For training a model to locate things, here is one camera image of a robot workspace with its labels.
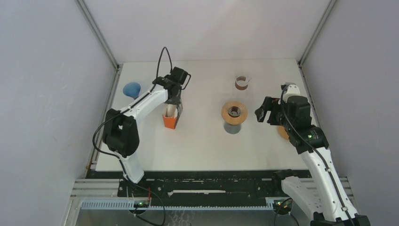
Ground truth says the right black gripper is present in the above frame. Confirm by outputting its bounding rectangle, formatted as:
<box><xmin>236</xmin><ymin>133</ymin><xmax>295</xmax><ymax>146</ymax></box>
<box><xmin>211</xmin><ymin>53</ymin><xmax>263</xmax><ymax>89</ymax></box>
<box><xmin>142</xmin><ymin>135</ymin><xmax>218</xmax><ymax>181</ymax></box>
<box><xmin>255</xmin><ymin>96</ymin><xmax>294</xmax><ymax>130</ymax></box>

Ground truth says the grey glass carafe brown band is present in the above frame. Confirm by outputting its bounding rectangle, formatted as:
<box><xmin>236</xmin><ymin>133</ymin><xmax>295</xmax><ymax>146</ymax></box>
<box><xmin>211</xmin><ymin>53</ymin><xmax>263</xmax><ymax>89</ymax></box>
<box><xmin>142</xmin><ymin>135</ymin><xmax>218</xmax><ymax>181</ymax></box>
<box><xmin>223</xmin><ymin>122</ymin><xmax>241</xmax><ymax>134</ymax></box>

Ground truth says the wooden dripper ring holder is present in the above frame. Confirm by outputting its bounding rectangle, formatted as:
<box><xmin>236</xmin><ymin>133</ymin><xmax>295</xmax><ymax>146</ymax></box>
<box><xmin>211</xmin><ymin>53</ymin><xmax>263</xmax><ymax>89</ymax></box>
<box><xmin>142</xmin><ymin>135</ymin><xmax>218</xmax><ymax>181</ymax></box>
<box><xmin>221</xmin><ymin>100</ymin><xmax>248</xmax><ymax>125</ymax></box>

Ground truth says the orange coffee filter box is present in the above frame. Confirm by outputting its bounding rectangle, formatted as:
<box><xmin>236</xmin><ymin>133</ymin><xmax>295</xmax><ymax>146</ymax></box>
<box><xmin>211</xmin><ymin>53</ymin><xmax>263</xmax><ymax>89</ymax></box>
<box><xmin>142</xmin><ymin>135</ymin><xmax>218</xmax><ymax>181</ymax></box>
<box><xmin>162</xmin><ymin>103</ymin><xmax>183</xmax><ymax>129</ymax></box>

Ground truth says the white paper coffee filter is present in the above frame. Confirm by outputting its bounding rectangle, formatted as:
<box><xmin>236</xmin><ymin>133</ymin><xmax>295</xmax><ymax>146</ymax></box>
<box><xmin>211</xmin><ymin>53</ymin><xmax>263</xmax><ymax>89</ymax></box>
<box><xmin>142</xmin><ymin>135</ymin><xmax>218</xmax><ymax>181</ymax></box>
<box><xmin>166</xmin><ymin>105</ymin><xmax>178</xmax><ymax>118</ymax></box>

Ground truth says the clear glass dripper cone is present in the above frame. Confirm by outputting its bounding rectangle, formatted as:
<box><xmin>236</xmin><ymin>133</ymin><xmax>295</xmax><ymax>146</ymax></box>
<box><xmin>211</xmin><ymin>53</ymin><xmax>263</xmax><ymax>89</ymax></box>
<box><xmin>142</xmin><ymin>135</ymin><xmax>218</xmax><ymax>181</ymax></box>
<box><xmin>227</xmin><ymin>106</ymin><xmax>242</xmax><ymax>118</ymax></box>

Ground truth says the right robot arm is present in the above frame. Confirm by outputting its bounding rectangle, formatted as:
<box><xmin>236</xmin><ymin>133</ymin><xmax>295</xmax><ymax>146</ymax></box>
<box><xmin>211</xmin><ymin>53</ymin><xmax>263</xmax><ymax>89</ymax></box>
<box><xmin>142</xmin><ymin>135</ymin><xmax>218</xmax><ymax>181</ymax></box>
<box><xmin>255</xmin><ymin>96</ymin><xmax>371</xmax><ymax>226</ymax></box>

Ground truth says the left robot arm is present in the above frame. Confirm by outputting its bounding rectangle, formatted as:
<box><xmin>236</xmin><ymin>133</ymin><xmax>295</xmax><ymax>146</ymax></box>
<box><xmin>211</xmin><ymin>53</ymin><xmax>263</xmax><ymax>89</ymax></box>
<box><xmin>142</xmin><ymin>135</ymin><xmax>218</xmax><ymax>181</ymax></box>
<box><xmin>102</xmin><ymin>67</ymin><xmax>192</xmax><ymax>196</ymax></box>

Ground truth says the blue ribbed dripper cone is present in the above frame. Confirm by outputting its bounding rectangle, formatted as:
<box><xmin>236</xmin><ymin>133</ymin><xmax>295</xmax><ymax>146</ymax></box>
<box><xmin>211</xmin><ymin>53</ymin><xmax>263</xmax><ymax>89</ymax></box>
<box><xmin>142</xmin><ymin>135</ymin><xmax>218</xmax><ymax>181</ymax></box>
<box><xmin>122</xmin><ymin>82</ymin><xmax>141</xmax><ymax>99</ymax></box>

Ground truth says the clear glass carafe brown band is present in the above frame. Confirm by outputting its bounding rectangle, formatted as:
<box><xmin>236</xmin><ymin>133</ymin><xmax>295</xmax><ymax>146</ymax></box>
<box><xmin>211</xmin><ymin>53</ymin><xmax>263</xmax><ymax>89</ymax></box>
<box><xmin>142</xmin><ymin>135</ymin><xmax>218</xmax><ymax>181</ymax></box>
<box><xmin>234</xmin><ymin>74</ymin><xmax>252</xmax><ymax>91</ymax></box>

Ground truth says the right black cable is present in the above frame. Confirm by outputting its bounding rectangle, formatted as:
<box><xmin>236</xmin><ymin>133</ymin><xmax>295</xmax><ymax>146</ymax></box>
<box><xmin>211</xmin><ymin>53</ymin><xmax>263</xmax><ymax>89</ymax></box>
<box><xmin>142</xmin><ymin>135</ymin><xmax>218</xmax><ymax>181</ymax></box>
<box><xmin>279</xmin><ymin>86</ymin><xmax>356</xmax><ymax>226</ymax></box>

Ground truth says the black cable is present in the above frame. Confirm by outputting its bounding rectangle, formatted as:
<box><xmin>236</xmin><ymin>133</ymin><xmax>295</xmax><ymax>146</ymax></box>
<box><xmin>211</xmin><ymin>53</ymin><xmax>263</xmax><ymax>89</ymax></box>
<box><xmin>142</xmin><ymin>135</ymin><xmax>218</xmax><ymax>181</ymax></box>
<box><xmin>92</xmin><ymin>47</ymin><xmax>174</xmax><ymax>182</ymax></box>
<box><xmin>279</xmin><ymin>86</ymin><xmax>356</xmax><ymax>226</ymax></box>

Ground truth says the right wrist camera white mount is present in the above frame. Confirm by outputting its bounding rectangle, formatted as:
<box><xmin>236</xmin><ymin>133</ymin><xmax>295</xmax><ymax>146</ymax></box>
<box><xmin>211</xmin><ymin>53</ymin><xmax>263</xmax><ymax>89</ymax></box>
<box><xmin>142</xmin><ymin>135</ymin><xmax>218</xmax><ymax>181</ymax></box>
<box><xmin>280</xmin><ymin>82</ymin><xmax>301</xmax><ymax>103</ymax></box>

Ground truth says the left black cable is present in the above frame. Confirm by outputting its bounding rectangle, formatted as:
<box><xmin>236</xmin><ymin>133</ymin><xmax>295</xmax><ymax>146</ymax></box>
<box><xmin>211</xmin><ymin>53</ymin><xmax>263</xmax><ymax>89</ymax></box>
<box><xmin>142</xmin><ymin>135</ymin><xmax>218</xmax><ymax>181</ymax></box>
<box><xmin>92</xmin><ymin>47</ymin><xmax>174</xmax><ymax>182</ymax></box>

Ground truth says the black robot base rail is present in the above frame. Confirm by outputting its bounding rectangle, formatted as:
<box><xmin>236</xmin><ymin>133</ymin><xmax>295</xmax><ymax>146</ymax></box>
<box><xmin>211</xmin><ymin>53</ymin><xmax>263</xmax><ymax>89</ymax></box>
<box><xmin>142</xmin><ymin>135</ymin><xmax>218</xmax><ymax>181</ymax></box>
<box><xmin>86</xmin><ymin>169</ymin><xmax>337</xmax><ymax>208</ymax></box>

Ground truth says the right aluminium frame post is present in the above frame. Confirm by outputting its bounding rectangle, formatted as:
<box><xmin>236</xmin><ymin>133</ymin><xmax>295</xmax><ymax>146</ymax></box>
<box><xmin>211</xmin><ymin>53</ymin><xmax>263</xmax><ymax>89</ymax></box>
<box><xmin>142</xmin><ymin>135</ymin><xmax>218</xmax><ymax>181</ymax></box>
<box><xmin>298</xmin><ymin>0</ymin><xmax>338</xmax><ymax>68</ymax></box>

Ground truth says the aluminium frame post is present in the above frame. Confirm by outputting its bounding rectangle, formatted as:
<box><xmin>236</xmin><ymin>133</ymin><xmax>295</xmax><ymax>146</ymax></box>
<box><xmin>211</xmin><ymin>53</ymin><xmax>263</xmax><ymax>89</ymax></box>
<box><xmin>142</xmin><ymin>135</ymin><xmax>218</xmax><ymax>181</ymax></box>
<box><xmin>298</xmin><ymin>0</ymin><xmax>338</xmax><ymax>68</ymax></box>
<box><xmin>74</xmin><ymin>0</ymin><xmax>120</xmax><ymax>71</ymax></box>

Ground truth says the left aluminium frame post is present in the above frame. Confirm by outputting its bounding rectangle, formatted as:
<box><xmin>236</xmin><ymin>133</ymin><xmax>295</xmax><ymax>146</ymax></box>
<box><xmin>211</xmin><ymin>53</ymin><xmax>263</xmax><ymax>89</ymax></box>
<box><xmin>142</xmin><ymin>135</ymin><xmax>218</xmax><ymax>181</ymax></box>
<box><xmin>74</xmin><ymin>0</ymin><xmax>120</xmax><ymax>71</ymax></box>

